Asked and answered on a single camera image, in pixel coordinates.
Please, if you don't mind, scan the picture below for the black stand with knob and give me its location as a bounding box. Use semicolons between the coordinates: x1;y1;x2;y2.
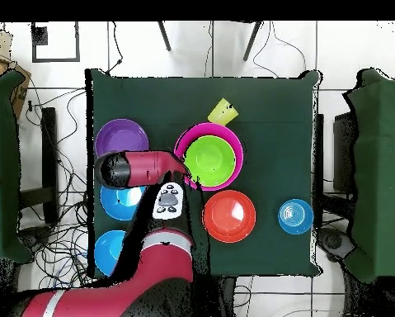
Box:
16;225;54;253

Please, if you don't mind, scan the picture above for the purple bowl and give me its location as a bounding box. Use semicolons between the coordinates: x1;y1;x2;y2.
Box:
93;118;150;159

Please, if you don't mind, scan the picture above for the large blue bowl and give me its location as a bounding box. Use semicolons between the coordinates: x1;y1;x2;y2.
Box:
93;229;127;277
100;185;148;221

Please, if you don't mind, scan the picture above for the large pink bowl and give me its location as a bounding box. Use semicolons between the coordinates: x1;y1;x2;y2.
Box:
172;122;245;192

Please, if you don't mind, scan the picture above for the green bowl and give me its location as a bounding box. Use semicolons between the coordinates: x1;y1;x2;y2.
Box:
183;135;237;188

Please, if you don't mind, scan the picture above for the small blue bowl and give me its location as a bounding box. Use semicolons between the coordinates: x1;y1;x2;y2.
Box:
278;198;314;235

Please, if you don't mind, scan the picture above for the green covered side table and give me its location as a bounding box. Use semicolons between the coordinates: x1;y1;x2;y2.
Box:
0;70;33;263
343;68;395;283

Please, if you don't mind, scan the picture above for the black tripod leg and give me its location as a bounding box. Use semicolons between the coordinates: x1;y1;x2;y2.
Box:
242;21;263;62
157;21;172;52

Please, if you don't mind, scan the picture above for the dark green tablecloth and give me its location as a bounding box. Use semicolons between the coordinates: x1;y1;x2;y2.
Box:
85;68;322;278

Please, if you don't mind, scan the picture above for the yellow plastic cup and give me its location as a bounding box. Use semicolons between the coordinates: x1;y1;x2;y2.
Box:
207;97;240;127

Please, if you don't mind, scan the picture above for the black box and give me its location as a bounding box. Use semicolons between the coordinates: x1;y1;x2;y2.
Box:
332;111;356;196

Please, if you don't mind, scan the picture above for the long black bar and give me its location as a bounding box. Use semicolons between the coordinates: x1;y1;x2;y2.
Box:
40;106;59;225

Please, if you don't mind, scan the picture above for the large orange-red bowl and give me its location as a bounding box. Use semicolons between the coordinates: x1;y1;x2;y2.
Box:
202;189;257;244

